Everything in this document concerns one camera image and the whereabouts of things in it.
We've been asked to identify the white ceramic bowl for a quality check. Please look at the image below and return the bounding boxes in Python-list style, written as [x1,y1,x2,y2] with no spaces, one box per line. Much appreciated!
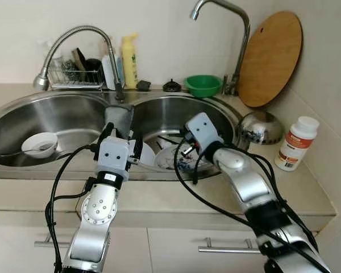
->
[138,141,157,167]
[21,132,59,159]

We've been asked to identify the grey dish cloth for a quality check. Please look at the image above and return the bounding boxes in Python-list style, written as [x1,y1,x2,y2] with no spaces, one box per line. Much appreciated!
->
[105,105,134,137]

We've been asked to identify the stainless steel double sink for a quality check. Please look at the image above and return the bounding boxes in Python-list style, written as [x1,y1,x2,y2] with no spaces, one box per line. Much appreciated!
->
[0,90,245,181]

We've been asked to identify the black round sink plug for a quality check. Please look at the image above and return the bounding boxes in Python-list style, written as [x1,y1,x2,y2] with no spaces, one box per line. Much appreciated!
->
[162,79,181,93]

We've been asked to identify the green plastic bowl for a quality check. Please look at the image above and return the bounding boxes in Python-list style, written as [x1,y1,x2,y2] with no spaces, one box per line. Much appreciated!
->
[185,75,223,98]

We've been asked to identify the white bottle with blue label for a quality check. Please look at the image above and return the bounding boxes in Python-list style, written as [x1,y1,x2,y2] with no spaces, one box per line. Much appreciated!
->
[101,51,124,90]

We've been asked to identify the yellow dish soap bottle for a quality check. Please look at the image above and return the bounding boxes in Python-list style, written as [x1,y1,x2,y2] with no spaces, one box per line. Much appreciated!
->
[120,32,139,89]

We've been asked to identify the steel wool scrubber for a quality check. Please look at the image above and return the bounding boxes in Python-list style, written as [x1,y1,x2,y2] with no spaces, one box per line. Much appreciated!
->
[63,60,80,80]

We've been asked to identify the upturned stainless steel bowl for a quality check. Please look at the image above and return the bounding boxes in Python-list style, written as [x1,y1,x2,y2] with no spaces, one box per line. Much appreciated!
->
[238,110,284,145]

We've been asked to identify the dark scouring sponge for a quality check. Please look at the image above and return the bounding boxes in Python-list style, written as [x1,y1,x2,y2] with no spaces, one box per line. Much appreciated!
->
[72,48,89,72]

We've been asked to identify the metal spoon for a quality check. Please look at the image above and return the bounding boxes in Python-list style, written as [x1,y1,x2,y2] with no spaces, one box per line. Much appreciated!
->
[0,145,52,157]

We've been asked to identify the flexible spring chrome faucet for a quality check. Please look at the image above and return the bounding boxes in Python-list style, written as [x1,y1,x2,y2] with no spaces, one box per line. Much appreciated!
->
[34,24,126,103]

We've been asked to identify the white orange-label supplement bottle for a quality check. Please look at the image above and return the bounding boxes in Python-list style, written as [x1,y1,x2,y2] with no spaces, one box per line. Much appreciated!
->
[275,116,320,172]

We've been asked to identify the round wooden cutting board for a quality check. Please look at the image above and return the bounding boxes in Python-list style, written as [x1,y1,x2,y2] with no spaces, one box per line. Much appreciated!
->
[238,10,303,109]

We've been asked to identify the tall chrome gooseneck faucet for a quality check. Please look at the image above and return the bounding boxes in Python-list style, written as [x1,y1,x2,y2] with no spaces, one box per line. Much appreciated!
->
[190,0,252,96]

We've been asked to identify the white cabinet door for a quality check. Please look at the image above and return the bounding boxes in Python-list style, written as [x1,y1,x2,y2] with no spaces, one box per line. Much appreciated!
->
[0,226,151,273]
[148,227,330,273]

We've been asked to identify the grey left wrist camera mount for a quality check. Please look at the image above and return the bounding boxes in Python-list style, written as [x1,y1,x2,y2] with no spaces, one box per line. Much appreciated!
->
[97,136,131,174]

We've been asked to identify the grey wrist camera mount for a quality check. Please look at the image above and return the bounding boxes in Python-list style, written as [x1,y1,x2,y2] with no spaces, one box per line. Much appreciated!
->
[97,136,131,174]
[185,113,223,150]

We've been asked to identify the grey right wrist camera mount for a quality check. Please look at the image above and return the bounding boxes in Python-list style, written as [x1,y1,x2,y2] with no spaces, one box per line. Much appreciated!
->
[185,113,223,150]

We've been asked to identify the chrome wire sink rack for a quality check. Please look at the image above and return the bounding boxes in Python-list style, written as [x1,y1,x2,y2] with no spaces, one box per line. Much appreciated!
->
[47,57,106,90]

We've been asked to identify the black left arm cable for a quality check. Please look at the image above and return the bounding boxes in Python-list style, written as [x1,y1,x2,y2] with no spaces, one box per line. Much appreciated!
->
[45,145,100,273]

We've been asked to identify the steel cabinet bar handle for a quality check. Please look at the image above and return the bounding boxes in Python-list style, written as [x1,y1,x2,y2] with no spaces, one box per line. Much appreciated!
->
[34,234,72,249]
[198,238,262,254]

